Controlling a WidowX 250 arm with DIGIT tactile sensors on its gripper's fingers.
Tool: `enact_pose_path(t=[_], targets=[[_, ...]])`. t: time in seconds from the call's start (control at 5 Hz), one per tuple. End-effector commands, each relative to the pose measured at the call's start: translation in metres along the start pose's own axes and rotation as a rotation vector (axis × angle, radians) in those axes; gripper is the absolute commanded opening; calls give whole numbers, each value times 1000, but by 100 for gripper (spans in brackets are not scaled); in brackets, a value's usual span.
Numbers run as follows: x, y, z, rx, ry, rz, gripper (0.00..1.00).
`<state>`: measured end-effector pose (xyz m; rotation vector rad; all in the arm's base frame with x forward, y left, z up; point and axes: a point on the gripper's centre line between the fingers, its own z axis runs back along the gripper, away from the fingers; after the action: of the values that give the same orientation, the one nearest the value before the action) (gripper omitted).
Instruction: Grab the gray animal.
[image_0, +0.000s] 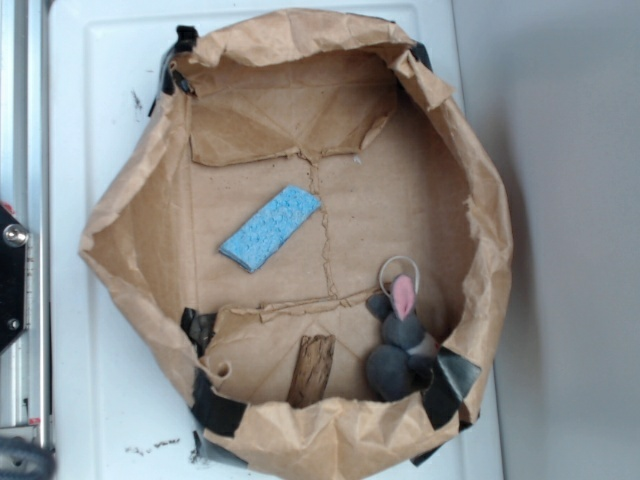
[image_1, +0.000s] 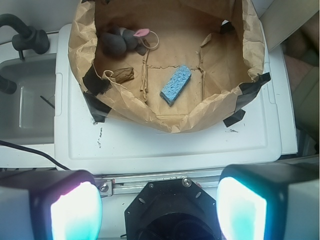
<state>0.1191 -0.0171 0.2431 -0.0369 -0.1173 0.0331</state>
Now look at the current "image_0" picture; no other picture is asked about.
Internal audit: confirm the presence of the gray plush bunny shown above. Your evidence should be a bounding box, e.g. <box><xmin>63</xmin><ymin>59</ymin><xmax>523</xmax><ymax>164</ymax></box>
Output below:
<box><xmin>366</xmin><ymin>255</ymin><xmax>439</xmax><ymax>402</ymax></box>

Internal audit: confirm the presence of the brown paper bag bin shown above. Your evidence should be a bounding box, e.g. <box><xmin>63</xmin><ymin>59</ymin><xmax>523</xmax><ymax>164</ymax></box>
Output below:
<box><xmin>80</xmin><ymin>9</ymin><xmax>513</xmax><ymax>479</ymax></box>

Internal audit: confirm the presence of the blue sponge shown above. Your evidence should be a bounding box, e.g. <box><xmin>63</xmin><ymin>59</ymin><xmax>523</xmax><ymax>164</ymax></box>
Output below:
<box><xmin>219</xmin><ymin>185</ymin><xmax>321</xmax><ymax>273</ymax></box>

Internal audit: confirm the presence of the brown wood block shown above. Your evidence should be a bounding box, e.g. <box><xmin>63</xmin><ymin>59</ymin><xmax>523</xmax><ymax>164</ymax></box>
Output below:
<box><xmin>287</xmin><ymin>335</ymin><xmax>336</xmax><ymax>409</ymax></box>

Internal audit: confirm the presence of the black bracket with bolt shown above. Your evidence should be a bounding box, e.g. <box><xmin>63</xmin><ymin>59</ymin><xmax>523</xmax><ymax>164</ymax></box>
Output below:
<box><xmin>0</xmin><ymin>202</ymin><xmax>30</xmax><ymax>353</ymax></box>

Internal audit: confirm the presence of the metal rail frame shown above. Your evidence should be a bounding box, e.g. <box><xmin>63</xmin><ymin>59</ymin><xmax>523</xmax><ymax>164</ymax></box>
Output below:
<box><xmin>1</xmin><ymin>1</ymin><xmax>54</xmax><ymax>449</ymax></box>

